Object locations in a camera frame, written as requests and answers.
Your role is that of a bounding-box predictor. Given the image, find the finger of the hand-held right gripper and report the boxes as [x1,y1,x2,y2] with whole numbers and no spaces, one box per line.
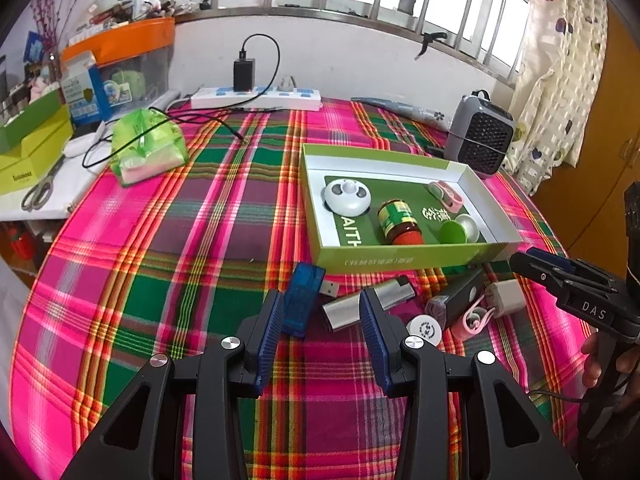
[526,247,625,292]
[510,251,618,307]

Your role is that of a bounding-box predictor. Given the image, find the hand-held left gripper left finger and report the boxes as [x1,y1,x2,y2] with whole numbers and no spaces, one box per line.
[60,289,286,480]

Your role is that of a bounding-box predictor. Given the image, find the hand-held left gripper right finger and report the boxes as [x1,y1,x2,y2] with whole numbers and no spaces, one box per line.
[359,287,583,480]

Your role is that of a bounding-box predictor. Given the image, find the white charger plug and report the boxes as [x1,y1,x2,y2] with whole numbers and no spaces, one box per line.
[484,280,526,317]

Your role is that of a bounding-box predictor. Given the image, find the silver rectangular lighter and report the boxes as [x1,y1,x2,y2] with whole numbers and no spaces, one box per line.
[321,276,417,332]

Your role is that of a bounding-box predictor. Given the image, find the small white round jar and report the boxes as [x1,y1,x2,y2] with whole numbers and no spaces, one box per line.
[406,314,444,347]

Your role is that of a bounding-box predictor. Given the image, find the blue translucent usb device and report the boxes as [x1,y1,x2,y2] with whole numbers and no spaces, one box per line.
[280,262,327,338]

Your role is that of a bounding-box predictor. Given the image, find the green white cardboard box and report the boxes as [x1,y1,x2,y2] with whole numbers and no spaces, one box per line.
[301,143,523,275]

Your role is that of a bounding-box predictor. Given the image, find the black rectangular gadget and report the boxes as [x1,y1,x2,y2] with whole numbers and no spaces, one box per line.
[425,267,486,328]

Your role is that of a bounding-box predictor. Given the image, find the pink grey cable clip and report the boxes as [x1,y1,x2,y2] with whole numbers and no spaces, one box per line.
[427,181,465,213]
[450,295,496,343]

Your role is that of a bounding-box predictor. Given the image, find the green white plastic spool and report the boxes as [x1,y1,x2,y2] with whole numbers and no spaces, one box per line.
[439,214,479,244]

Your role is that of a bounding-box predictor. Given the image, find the brown bottle red cap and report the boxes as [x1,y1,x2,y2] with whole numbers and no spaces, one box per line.
[376,199,423,246]

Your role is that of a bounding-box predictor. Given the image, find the white grey round gadget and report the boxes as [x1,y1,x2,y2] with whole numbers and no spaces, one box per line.
[320,178,372,213]

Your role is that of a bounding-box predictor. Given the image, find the person's right hand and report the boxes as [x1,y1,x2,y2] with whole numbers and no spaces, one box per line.
[581,332,640,411]

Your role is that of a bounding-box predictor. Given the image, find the brown wooden cabinet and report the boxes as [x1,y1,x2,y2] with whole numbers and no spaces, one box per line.
[530,10,640,281]

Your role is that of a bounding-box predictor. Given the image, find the grey space heater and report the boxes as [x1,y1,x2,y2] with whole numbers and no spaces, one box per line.
[444,91,516,179]

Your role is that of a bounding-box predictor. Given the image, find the pink green plaid tablecloth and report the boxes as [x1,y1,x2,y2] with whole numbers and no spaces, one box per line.
[7,95,601,480]

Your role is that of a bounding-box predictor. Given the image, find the cream heart print curtain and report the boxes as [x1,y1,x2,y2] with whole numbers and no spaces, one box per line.
[505,0,608,196]

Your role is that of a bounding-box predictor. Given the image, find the grey patterned long pouch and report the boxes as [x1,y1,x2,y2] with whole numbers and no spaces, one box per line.
[350,96,453,128]

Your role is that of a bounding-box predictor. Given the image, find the green plastic bag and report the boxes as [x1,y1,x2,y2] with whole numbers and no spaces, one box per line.
[110,107,188,188]

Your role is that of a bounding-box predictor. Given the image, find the white power strip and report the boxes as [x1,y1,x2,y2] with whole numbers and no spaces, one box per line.
[191,86,323,112]

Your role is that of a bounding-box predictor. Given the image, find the red strawberry toy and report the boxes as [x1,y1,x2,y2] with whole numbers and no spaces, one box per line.
[10,227,38,261]

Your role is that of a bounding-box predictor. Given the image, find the black charger adapter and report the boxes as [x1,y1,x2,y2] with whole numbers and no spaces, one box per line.
[233,58,257,93]

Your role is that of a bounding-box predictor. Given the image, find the white oval device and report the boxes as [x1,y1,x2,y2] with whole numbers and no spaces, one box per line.
[62,132,108,158]

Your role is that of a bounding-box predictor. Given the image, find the grey scissors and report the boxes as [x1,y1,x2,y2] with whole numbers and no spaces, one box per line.
[21,152,68,211]

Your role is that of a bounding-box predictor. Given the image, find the lime green cardboard box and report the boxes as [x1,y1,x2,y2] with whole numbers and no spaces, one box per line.
[0,120,75,196]

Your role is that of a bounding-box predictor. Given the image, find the blue white carton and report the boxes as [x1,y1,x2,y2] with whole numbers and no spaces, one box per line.
[60,51,113,126]

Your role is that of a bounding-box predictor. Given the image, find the metal window grille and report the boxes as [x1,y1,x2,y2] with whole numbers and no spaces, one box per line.
[160,0,536,91]

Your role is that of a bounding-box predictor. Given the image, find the dark green cardboard box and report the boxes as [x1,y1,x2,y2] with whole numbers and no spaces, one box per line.
[0,91,71,153]

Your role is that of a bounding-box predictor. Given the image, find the clear bin orange lid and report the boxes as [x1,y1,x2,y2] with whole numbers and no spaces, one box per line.
[60,17,177,111]

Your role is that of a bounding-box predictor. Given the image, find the pile of small packets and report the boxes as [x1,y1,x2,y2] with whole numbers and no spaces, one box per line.
[70,0,176,36]

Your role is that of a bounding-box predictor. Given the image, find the purple flower branches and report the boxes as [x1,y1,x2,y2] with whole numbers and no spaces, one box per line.
[30,0,71,61]

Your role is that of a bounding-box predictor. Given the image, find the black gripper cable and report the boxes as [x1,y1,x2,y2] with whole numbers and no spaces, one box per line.
[527,389,586,404]

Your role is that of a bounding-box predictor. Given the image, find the black window handle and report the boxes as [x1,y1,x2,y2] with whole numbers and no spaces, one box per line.
[414,31,448,61]

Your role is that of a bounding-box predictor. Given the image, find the black charger cable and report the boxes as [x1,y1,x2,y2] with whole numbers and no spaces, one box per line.
[220,34,282,111]

